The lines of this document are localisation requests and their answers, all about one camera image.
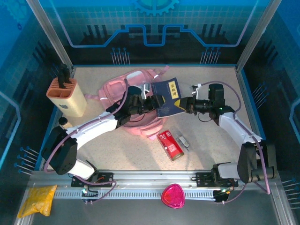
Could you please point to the navy blue book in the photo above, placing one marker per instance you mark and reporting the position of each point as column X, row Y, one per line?
column 168, row 93

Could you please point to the pink backpack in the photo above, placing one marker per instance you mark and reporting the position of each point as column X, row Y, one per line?
column 112, row 89

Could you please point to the small silver object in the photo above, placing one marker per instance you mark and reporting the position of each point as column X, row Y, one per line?
column 183, row 141

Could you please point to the red rectangular box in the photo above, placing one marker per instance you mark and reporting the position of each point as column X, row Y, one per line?
column 170, row 146

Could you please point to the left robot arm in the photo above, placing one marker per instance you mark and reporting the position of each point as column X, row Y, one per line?
column 93, row 131

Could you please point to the beige knife block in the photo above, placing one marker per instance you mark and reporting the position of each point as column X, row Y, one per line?
column 72, row 103

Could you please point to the small black-capped spice bottle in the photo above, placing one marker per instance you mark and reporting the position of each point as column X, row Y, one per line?
column 62, row 121

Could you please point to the magenta triangular dish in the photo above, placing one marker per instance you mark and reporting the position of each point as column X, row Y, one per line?
column 173, row 196

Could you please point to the yellow plastic bag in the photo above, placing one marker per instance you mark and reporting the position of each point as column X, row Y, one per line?
column 37, row 201

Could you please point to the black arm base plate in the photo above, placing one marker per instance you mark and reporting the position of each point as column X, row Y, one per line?
column 105, row 179
column 204, row 179

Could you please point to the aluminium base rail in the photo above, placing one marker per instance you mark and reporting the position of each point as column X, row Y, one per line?
column 152, row 179

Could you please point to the aluminium frame post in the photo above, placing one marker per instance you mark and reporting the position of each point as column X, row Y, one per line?
column 48, row 30
column 256, row 30

